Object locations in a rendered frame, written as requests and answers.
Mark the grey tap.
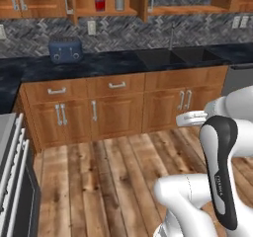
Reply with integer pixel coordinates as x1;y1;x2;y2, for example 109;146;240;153
168;24;176;51

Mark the black sink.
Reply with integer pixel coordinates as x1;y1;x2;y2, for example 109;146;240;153
135;45;229;72

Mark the open wooden wall cupboard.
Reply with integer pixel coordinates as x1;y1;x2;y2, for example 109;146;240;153
146;0;239;17
70;0;149;24

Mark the wooden panel under sink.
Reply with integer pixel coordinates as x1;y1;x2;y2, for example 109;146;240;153
144;65;229;93

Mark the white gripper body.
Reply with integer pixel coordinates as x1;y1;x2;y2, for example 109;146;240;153
175;111;210;127

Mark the wooden drawer front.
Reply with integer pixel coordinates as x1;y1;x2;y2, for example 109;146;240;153
22;78;89;106
86;73;146;99

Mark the grey glass cup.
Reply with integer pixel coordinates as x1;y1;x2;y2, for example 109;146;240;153
114;0;126;12

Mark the grey black oven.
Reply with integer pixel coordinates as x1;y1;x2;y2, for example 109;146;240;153
0;112;42;237

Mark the open wooden wall cupboard door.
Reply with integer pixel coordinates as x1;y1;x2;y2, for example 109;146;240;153
62;0;79;26
139;0;158;22

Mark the grey dishwasher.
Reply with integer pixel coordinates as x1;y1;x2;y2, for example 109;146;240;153
220;62;253;98

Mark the silver drawer handle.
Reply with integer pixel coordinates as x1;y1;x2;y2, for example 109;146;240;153
108;81;127;90
46;86;67;96

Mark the white oven handle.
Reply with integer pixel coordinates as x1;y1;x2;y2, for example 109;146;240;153
0;113;31;237

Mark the red liquor bottle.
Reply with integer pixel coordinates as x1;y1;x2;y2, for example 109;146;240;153
94;0;107;13

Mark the blue toaster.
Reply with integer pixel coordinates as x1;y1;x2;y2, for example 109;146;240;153
47;37;84;64

